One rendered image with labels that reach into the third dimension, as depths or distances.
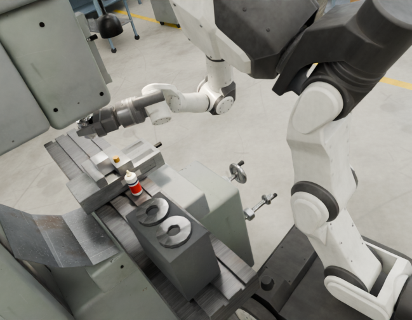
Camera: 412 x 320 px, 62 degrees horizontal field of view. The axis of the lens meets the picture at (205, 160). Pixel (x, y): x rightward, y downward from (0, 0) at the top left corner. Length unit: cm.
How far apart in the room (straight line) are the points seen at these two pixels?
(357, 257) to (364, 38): 73
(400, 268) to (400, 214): 113
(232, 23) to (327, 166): 41
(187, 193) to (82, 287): 51
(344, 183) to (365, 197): 142
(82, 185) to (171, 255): 60
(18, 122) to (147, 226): 41
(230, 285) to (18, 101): 71
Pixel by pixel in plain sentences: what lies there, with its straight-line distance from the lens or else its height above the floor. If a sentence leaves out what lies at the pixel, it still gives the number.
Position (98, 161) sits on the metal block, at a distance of 130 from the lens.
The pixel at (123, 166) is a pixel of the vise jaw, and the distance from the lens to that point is 129.
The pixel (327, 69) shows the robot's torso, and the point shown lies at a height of 143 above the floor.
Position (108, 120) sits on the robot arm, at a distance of 110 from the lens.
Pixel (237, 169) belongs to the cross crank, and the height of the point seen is 67.
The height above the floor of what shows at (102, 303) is 68.
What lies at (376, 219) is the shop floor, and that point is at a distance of 232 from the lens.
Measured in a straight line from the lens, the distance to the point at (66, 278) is 148.
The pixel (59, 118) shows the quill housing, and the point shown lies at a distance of 102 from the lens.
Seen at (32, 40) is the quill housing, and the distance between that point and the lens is 95.
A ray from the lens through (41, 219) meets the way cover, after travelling 142.
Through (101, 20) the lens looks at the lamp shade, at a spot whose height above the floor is 150.
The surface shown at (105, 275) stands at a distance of 129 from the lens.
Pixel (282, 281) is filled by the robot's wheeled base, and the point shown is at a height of 61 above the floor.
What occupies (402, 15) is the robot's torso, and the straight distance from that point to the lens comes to 68.
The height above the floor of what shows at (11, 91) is 148.
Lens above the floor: 178
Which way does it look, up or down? 39 degrees down
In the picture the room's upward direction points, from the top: 16 degrees counter-clockwise
